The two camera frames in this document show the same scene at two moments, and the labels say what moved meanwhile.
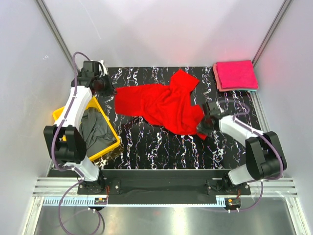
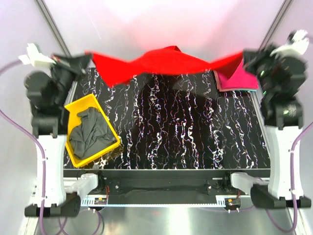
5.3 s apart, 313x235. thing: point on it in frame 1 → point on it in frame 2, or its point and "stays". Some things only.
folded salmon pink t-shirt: (218, 82) stays
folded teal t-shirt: (250, 90) stays
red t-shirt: (170, 106) → (172, 57)
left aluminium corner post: (56, 32) stays
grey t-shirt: (96, 132) stays
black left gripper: (110, 89) → (77, 64)
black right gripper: (201, 129) → (251, 58)
